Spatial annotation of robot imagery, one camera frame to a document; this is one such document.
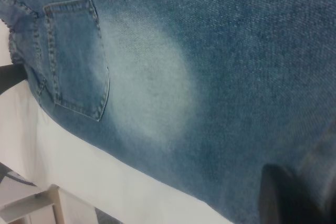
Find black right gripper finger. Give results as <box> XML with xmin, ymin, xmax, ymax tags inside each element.
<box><xmin>258</xmin><ymin>164</ymin><xmax>325</xmax><ymax>224</ymax></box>

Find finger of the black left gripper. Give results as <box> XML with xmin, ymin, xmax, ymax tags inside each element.
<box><xmin>0</xmin><ymin>63</ymin><xmax>28</xmax><ymax>96</ymax></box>

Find blue denim shorts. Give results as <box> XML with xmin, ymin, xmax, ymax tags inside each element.
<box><xmin>0</xmin><ymin>0</ymin><xmax>336</xmax><ymax>224</ymax></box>

